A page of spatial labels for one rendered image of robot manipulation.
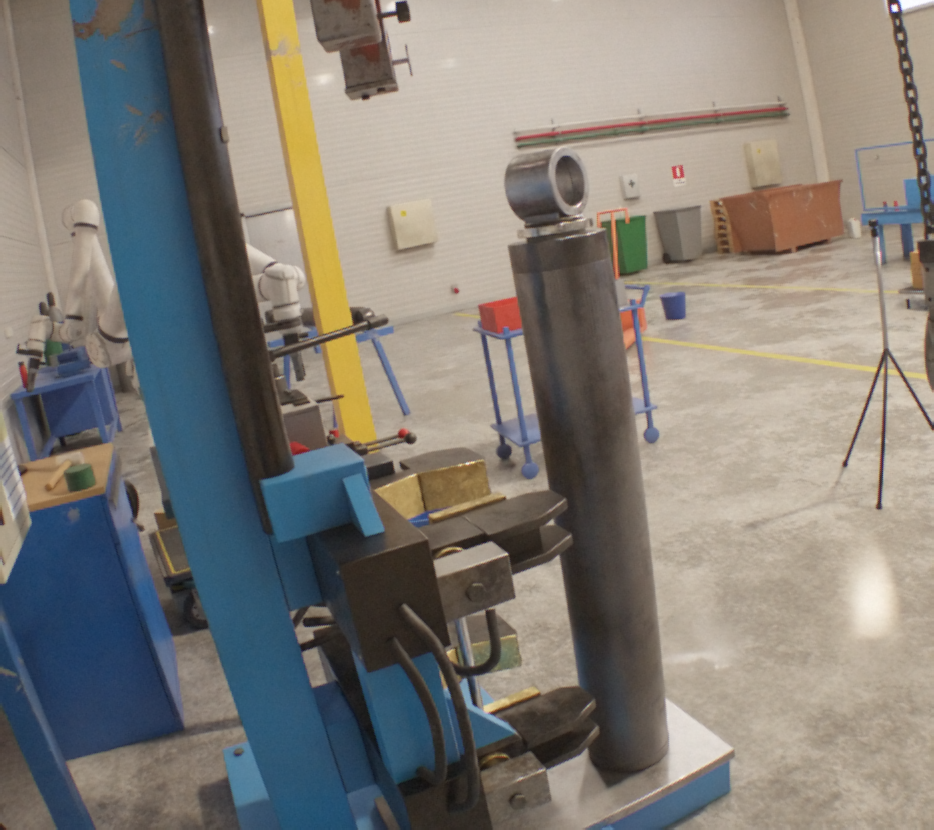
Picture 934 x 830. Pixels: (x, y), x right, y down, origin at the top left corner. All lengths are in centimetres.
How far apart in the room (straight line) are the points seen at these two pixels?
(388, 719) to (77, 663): 166
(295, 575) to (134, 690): 147
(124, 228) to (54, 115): 1112
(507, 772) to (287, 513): 66
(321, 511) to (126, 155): 70
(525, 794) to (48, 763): 87
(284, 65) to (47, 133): 857
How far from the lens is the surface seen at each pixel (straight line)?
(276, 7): 429
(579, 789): 211
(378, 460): 191
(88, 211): 384
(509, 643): 205
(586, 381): 166
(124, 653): 288
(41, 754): 154
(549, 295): 163
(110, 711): 299
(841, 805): 224
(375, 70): 176
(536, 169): 165
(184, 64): 137
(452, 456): 192
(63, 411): 842
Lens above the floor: 156
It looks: 8 degrees down
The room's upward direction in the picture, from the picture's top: 11 degrees counter-clockwise
